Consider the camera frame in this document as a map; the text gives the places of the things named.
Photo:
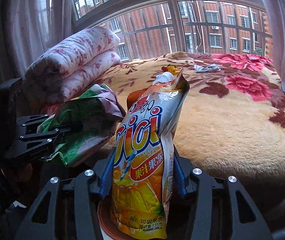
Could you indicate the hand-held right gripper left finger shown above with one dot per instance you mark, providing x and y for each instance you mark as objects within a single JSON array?
[{"x": 87, "y": 205}]

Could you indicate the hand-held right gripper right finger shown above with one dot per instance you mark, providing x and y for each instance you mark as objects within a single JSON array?
[{"x": 202, "y": 205}]

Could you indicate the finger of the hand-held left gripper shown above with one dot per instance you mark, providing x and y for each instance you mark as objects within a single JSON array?
[
  {"x": 45, "y": 140},
  {"x": 32, "y": 120}
]

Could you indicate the brown round bin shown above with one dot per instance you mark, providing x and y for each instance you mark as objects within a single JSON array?
[{"x": 103, "y": 220}]

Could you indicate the light green snack packet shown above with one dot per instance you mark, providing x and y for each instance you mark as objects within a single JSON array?
[{"x": 82, "y": 130}]

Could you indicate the orange jelly pouch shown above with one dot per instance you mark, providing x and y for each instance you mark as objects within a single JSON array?
[{"x": 137, "y": 155}]

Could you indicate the floral plush blanket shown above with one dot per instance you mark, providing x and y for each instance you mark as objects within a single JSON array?
[{"x": 220, "y": 135}]

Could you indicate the folded floral quilt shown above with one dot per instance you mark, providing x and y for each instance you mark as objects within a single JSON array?
[{"x": 77, "y": 55}]

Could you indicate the white sheer curtain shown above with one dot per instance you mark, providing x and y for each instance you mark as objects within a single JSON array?
[
  {"x": 37, "y": 25},
  {"x": 282, "y": 42}
]

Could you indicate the crumpled silver wrapper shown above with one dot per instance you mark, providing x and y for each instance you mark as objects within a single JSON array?
[{"x": 206, "y": 68}]

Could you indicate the small yellow toy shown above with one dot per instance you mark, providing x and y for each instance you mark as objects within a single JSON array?
[{"x": 170, "y": 70}]

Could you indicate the red brick building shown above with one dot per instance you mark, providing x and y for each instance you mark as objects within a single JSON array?
[{"x": 207, "y": 7}]

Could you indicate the window frame with bars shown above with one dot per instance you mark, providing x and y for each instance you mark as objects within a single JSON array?
[{"x": 173, "y": 25}]

